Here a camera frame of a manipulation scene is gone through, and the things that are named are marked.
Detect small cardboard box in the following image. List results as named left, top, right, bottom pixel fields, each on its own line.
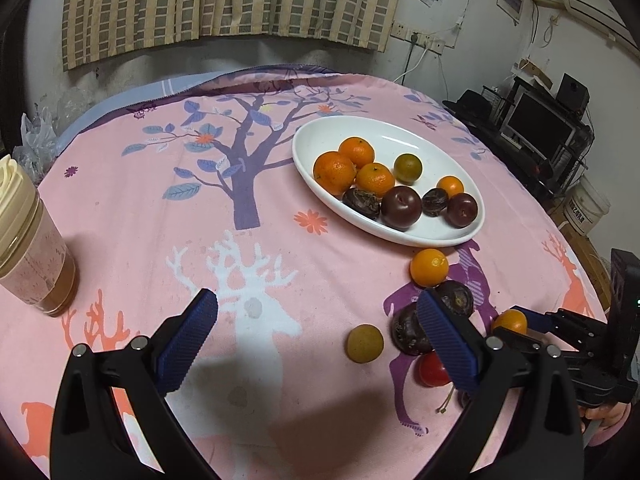
left=517, top=59, right=554, bottom=86

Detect greenish orange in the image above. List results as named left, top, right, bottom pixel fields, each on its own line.
left=393, top=153, right=423, bottom=185

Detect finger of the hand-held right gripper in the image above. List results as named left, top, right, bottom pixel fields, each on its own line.
left=505, top=332, right=547, bottom=355
left=510, top=305, right=609, bottom=351

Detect large cardboard box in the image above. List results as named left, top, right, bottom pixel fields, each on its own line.
left=552, top=212, right=615, bottom=306

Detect person's right hand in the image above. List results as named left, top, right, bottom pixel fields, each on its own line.
left=580, top=403, right=631, bottom=430

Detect tan longan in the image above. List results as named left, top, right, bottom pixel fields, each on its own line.
left=348, top=324, right=385, bottom=364

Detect white plastic bucket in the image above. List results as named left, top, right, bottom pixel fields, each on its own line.
left=562, top=180, right=612, bottom=235

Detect black speaker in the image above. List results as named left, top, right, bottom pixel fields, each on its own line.
left=556, top=73, right=590, bottom=114

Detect white oval plate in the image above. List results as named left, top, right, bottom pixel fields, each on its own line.
left=292, top=116, right=487, bottom=248

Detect black desk rack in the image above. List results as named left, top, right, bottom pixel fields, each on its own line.
left=444, top=77, right=597, bottom=212

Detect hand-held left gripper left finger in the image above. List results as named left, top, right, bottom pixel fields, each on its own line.
left=50, top=288, right=220, bottom=480

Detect computer monitor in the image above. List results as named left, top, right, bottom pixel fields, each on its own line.
left=500, top=89, right=582, bottom=159

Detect clear plastic bag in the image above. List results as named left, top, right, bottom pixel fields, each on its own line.
left=12, top=87, right=101, bottom=182

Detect red cherry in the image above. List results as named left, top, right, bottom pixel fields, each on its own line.
left=417, top=351, right=457, bottom=416

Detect dark purple plum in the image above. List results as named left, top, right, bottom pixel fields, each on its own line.
left=380, top=185, right=424, bottom=231
left=445, top=192, right=479, bottom=229

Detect wrinkled dark passion fruit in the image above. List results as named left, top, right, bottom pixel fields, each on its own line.
left=421, top=187, right=449, bottom=218
left=391, top=302, right=436, bottom=357
left=434, top=280, right=475, bottom=318
left=342, top=188, right=382, bottom=221

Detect checked striped curtain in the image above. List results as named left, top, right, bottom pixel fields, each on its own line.
left=197, top=0, right=402, bottom=53
left=62, top=0, right=208, bottom=72

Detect plastic cup with cream lid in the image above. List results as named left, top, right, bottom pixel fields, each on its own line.
left=0, top=154, right=80, bottom=317

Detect grey-blue cloth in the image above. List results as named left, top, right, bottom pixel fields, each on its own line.
left=52, top=62, right=351, bottom=148

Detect black hat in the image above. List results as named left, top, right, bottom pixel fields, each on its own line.
left=442, top=89, right=502, bottom=124

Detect white cable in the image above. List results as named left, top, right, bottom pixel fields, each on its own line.
left=392, top=45, right=427, bottom=85

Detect small orange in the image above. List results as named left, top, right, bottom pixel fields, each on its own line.
left=436, top=175, right=465, bottom=199

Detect white air conditioner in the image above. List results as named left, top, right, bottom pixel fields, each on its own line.
left=559, top=0, right=634, bottom=52

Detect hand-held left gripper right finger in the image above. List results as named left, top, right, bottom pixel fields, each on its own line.
left=416, top=289, right=586, bottom=480

